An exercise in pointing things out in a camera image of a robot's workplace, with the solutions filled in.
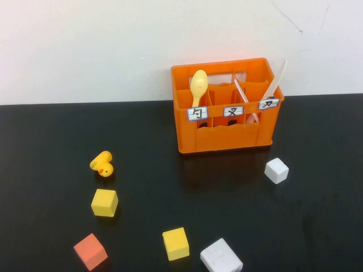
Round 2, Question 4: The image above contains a yellow plastic spoon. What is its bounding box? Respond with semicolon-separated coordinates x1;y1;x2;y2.
189;69;209;108

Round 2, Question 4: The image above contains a pale pink plastic knife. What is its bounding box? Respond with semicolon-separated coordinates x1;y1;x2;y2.
234;78;262;125

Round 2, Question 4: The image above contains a cream white plastic knife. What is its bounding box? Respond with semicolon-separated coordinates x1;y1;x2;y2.
260;59;288;103

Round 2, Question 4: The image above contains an orange plastic cutlery holder crate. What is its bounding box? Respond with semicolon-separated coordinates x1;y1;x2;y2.
171;57;285;154

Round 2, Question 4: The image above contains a white label spoon character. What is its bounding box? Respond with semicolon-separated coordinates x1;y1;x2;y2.
187;106;209;122

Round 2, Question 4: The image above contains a white label fork character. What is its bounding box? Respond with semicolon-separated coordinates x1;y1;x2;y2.
223;105;245;118

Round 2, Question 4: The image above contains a yellow rubber duck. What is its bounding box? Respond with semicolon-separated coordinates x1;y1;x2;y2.
89;150;114;178

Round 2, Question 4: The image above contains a white label knife character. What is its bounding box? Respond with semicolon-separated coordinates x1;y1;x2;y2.
258;97;280;111

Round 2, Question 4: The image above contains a small white foam cube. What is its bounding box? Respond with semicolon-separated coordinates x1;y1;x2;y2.
264;158;289;185

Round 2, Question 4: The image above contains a yellow foam cube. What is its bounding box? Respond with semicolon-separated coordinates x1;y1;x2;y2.
162;227;190;262
90;189;119;218

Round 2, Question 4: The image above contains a large white foam cube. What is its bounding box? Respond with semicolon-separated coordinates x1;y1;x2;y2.
200;237;244;272

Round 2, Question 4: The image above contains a salmon orange foam cube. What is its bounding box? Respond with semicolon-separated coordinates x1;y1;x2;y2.
73;233;109;271

